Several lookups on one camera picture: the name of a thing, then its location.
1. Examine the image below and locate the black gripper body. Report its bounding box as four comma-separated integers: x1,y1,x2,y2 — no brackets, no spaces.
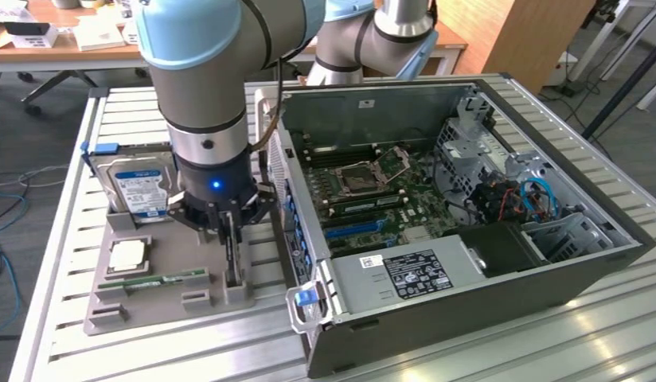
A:
175,153,261,218

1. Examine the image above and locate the green graphics card black cooler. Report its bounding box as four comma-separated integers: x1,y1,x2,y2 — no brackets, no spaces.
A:
221,209,247,288

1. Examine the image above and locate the hard disk blue label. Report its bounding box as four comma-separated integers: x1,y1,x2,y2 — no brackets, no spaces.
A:
88,149,180,224

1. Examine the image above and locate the silver CPU chip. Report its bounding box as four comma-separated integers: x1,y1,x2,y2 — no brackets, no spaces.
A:
106,240,148,272

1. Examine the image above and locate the long black expansion slot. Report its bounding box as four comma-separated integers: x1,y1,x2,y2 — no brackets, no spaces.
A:
325,212,388,226

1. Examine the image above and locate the loose green RAM stick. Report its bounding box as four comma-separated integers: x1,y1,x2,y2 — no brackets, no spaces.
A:
96,268,208,290

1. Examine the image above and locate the CPU socket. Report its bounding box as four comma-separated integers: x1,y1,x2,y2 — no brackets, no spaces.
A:
332,162,387,197

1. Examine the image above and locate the blue expansion slot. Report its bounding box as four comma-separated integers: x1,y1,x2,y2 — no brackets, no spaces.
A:
325,220,392,240

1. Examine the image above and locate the installed green RAM stick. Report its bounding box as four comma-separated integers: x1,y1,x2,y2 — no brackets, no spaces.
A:
336,193,408,216

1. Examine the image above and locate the blue disk carrier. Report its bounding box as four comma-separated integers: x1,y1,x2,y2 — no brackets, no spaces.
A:
78,139,173,178

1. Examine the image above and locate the grey parts rack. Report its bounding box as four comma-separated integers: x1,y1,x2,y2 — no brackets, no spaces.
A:
81,198,257,337

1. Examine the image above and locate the metal socket cover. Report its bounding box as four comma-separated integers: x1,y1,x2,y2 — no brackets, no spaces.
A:
377,145,415,181

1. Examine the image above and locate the silver power supply unit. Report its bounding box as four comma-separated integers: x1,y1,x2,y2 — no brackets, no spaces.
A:
331,234,489,316

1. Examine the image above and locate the green motherboard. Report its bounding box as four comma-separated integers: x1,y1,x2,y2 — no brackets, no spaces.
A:
289,132,460,258

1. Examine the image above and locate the silver chipset heatsink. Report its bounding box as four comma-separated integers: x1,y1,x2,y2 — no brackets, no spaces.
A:
401,226,435,243

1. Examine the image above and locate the metal disk bay cage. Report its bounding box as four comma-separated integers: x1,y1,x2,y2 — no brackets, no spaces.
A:
433,95,552,192

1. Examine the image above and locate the small white printed box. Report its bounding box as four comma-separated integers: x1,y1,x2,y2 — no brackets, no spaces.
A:
121,20,144,45

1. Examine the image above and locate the flat white box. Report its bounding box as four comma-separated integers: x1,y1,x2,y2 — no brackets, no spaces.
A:
76,16,126,53

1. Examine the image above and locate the black open PC case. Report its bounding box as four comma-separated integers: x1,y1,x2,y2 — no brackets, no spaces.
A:
252,77,656,379

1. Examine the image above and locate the white box black print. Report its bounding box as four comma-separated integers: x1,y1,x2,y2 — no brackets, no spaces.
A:
12,33,60,49

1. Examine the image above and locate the black device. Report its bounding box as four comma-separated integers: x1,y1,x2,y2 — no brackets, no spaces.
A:
2,21,52,37

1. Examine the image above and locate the metal disk bay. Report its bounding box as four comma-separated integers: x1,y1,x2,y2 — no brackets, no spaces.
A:
521,212,616,264

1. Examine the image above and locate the wooden cabinet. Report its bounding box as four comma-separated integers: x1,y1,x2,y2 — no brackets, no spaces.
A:
436,0,598,96

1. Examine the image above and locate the black tripod pole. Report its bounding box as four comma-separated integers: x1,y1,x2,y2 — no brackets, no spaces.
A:
580,37,656,140

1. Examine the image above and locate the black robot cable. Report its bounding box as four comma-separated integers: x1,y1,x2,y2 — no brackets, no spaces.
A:
241,0,287,192

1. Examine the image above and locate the grey floor cable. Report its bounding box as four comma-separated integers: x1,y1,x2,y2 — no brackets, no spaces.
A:
0,163,70,189

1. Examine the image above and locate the blue floor cable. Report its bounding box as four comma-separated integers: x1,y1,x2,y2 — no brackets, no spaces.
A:
0,189,30,340

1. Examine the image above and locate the black wire connector cluster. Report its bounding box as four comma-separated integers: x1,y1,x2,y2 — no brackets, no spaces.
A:
468,181,523,226

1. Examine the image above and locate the orange wire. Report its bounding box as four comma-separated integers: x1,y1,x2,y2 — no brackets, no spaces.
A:
496,186,516,223

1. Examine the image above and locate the black plastic duct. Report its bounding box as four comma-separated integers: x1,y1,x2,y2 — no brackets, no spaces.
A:
457,221,551,279

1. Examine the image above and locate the blue wire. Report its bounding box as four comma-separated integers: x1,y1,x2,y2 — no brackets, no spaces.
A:
520,177,564,220

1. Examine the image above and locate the white table frame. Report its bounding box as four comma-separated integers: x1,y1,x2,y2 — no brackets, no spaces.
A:
565,0,656,111

